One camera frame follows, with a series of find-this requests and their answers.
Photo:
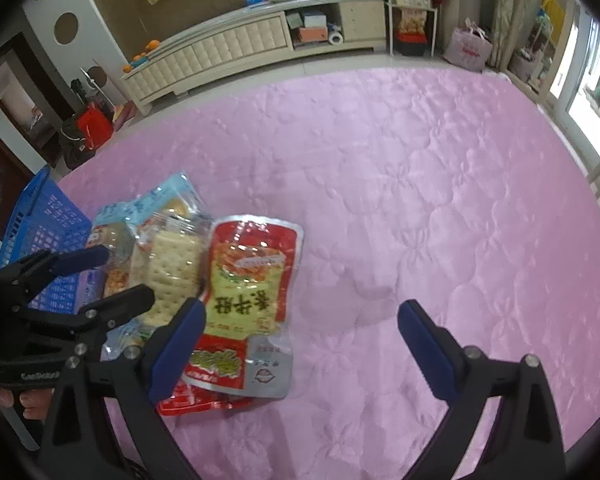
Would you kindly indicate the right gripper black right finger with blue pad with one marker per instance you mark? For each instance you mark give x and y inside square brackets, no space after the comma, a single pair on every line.
[525,440]

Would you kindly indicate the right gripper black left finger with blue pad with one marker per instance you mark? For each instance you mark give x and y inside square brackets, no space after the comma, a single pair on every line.
[79,441]

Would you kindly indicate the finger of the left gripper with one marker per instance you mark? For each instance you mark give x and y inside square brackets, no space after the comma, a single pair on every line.
[42,267]
[109,312]

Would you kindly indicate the clear cracker pack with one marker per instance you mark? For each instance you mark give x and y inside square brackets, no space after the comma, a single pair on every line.
[168,257]

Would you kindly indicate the person's hand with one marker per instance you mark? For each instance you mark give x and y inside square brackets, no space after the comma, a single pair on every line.
[35,403]

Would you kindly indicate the blue plastic basket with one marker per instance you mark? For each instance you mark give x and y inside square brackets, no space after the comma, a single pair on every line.
[44,217]

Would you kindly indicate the light blue bread packet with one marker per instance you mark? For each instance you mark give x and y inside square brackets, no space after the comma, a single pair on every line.
[119,226]

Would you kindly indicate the small red snack packet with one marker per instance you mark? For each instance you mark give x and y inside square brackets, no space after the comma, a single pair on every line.
[187,398]

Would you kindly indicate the red shopping bag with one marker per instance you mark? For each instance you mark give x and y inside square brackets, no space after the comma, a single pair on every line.
[95,127]

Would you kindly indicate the large red yellow snack bag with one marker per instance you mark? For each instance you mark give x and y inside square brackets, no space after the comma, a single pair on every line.
[245,348]

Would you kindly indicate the oranges on cabinet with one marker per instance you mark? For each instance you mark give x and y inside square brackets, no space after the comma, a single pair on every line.
[142,57]

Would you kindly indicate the pink quilted mat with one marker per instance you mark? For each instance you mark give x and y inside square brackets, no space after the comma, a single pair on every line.
[444,186]

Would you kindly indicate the cream TV cabinet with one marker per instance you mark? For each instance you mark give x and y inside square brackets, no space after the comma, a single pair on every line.
[254,37]

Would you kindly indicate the pink gift bag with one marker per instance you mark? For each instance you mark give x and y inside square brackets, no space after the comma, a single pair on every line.
[469,47]

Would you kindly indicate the white metal shelf rack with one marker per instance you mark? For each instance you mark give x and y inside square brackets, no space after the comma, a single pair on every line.
[412,26]

